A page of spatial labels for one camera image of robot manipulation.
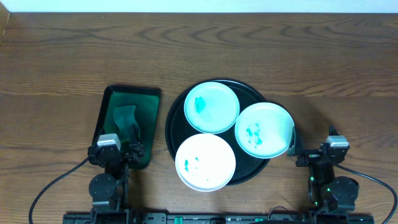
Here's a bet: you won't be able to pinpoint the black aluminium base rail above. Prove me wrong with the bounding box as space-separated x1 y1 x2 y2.
62 213 374 224

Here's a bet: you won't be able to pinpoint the round black tray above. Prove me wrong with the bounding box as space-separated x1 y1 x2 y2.
165 79 270 185

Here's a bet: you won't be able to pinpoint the rectangular dark green tray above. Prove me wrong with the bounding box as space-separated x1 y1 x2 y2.
94 85 160 169

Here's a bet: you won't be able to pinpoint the green yellow sponge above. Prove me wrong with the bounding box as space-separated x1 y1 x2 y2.
113 105 141 142

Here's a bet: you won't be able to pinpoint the mint green plate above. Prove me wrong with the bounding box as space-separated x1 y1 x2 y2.
183 82 240 134
234 102 295 159

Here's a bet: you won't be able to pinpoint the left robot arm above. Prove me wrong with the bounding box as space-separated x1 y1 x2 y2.
88 124 143 224

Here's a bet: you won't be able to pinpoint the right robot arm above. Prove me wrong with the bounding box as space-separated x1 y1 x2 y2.
287 126 359 223

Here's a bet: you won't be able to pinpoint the white plate green stains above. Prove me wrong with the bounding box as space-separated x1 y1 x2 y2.
175 134 236 192

